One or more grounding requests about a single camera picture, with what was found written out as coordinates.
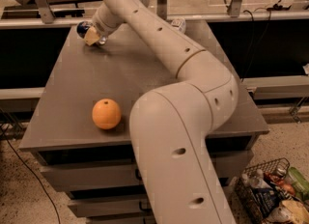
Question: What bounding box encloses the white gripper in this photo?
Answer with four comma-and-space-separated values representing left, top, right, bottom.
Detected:
84, 3, 124, 45

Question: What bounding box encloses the blue pepsi can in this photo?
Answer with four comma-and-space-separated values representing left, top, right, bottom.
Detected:
76, 21, 107, 45

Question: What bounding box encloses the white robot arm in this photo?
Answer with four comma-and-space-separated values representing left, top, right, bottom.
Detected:
85, 0, 239, 224

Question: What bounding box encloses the orange fruit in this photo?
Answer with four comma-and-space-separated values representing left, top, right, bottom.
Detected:
92, 98, 122, 130

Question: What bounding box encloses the clear plastic water bottle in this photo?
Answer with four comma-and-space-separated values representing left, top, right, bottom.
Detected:
171, 18, 186, 33

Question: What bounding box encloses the grey drawer cabinet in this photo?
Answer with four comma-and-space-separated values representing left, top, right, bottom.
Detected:
18, 19, 269, 224

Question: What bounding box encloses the middle grey drawer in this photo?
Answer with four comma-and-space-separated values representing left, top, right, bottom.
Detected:
68, 186, 234, 218

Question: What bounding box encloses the grey drawer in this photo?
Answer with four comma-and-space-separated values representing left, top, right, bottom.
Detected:
68, 186, 234, 218
86, 212, 156, 224
41, 150, 254, 192

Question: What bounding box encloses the bottom grey drawer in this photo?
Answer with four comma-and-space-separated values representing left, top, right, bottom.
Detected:
86, 212, 156, 224

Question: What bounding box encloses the top grey drawer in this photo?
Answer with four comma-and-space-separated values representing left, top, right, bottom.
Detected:
41, 150, 254, 192

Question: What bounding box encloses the small bottle in basket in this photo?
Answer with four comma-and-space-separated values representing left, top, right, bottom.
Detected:
249, 169, 270, 189

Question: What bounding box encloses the blue snack bag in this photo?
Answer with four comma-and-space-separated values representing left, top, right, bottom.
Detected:
253, 188, 280, 217

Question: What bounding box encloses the green bag in basket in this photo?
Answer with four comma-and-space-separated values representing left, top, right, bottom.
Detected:
287, 167, 309, 201

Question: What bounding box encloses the left metal bracket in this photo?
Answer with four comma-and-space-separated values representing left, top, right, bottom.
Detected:
35, 0, 55, 24

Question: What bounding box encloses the black floor cable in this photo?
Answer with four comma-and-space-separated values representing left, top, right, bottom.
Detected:
0, 126, 62, 224

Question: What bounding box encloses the metal rail barrier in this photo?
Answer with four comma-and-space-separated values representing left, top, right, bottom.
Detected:
0, 10, 309, 31

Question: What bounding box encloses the wire basket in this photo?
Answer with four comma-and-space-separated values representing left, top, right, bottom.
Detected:
235, 158, 292, 224

